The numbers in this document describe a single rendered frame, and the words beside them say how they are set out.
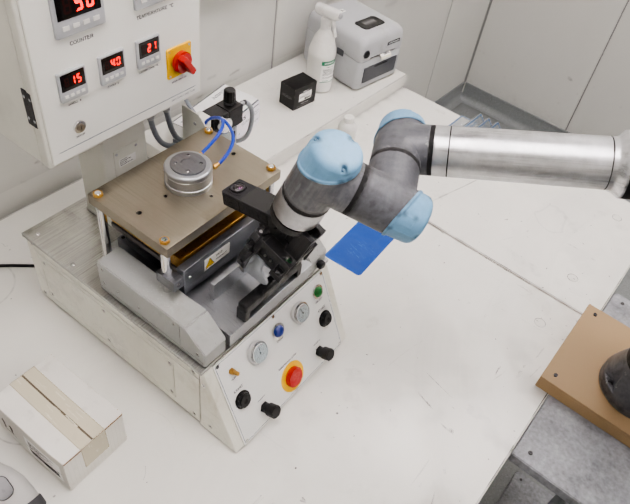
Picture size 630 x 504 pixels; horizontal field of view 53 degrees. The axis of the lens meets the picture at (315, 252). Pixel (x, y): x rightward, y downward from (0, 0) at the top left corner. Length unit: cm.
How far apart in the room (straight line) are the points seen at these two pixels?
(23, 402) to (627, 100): 288
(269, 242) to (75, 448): 45
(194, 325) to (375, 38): 117
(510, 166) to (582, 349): 61
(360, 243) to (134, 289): 64
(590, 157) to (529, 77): 255
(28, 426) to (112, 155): 47
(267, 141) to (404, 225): 92
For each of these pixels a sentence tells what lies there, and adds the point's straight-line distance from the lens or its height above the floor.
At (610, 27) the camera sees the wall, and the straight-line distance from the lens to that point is 328.
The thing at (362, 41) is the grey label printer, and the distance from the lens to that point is 191.
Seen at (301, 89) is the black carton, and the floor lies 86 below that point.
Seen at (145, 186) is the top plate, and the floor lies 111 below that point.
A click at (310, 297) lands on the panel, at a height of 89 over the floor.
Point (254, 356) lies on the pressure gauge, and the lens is 110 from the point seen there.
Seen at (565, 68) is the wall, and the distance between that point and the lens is 340.
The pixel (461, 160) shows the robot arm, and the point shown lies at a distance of 93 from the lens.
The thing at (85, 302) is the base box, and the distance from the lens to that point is 125.
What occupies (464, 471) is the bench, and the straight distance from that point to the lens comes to 124.
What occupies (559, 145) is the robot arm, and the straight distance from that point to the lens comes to 94.
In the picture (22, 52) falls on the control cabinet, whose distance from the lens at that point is 95.
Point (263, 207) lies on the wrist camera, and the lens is 96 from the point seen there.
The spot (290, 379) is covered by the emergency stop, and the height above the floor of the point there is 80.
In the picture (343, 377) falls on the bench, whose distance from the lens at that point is 127.
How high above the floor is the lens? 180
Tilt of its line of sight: 45 degrees down
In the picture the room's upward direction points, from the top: 10 degrees clockwise
